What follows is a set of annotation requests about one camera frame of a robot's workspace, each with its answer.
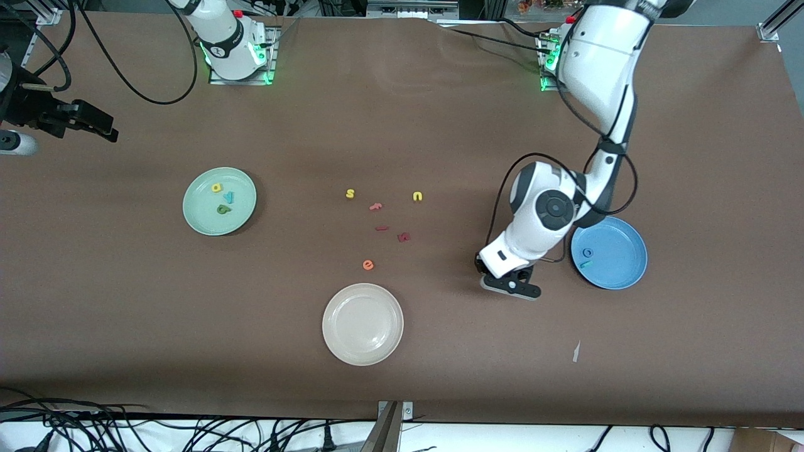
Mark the beige plate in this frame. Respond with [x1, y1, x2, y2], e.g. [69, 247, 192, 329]
[322, 282, 405, 367]

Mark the blue plate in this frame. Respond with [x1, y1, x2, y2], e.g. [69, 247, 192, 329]
[570, 217, 648, 291]

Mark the green plate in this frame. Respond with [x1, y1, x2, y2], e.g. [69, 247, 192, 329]
[182, 166, 258, 237]

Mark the cardboard box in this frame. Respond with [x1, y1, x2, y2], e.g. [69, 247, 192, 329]
[732, 428, 804, 452]

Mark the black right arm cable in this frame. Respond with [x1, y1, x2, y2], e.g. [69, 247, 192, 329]
[0, 0, 198, 105]

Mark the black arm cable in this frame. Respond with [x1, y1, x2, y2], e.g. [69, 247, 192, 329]
[487, 19, 638, 264]
[0, 0, 198, 105]

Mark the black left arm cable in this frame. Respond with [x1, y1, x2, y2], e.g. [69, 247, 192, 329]
[487, 19, 638, 264]

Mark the aluminium profile rail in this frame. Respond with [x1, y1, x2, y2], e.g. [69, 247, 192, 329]
[19, 0, 63, 70]
[757, 0, 804, 43]

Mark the metal table bracket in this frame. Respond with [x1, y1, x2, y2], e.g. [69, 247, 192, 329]
[359, 401, 415, 452]

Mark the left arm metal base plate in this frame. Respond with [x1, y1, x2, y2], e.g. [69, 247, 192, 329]
[540, 31, 567, 93]

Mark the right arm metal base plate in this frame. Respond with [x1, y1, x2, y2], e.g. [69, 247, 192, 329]
[209, 26, 278, 85]

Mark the black base cable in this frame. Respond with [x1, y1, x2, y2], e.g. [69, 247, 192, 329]
[447, 26, 553, 54]
[499, 17, 547, 40]

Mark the grey metal frame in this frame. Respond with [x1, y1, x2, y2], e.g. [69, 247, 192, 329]
[367, 0, 459, 19]

